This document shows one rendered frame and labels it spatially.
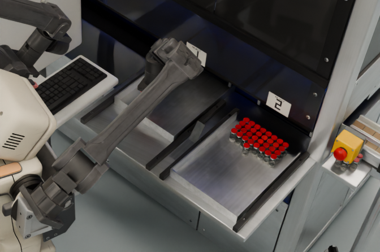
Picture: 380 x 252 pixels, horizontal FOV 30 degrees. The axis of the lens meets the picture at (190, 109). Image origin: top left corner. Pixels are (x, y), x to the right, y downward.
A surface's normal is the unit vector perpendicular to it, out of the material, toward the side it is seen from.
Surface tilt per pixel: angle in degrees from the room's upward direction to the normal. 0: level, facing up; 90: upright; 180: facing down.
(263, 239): 90
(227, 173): 0
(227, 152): 0
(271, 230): 90
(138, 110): 50
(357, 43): 90
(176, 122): 0
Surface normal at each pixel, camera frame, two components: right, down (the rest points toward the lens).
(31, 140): 0.55, 0.63
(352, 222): 0.09, -0.69
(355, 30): -0.62, 0.52
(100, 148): 0.14, 0.11
